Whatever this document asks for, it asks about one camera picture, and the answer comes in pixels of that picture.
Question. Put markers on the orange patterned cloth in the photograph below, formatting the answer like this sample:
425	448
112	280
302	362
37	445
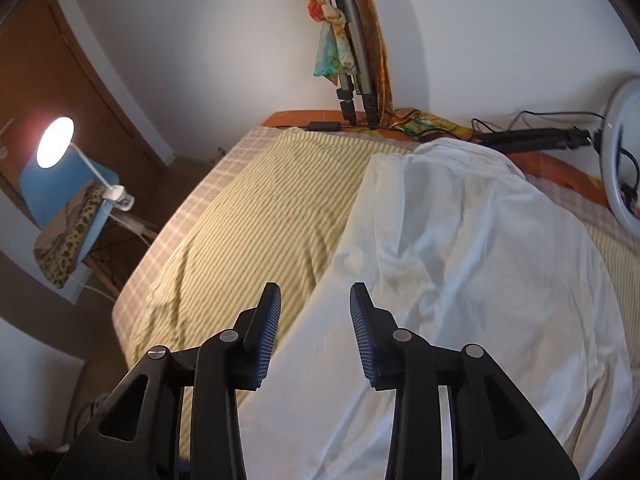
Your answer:
377	35

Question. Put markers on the wooden door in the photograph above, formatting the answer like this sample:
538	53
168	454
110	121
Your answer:
75	85

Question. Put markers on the orange bed sheet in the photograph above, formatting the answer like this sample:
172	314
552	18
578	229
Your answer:
285	119

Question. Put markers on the cream pillowcase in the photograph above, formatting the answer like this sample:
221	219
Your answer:
450	260

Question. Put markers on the blue chair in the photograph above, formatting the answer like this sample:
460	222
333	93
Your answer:
55	185

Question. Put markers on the black tripod legs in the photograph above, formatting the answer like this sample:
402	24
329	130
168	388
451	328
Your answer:
352	25

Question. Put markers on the yellow striped blanket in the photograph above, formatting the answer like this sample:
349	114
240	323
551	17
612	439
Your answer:
260	210

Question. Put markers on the colourful scarf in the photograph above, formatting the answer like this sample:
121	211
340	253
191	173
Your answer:
330	55

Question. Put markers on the leopard print cloth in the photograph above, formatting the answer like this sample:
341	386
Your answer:
70	245

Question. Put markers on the black power adapter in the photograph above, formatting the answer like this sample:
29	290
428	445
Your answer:
325	125

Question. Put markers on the checked bed sheet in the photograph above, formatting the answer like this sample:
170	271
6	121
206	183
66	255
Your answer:
195	205

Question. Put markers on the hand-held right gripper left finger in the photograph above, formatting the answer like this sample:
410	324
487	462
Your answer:
267	332

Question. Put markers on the white desk lamp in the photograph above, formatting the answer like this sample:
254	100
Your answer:
55	142

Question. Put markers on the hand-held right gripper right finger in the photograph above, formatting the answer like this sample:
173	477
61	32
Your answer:
361	332

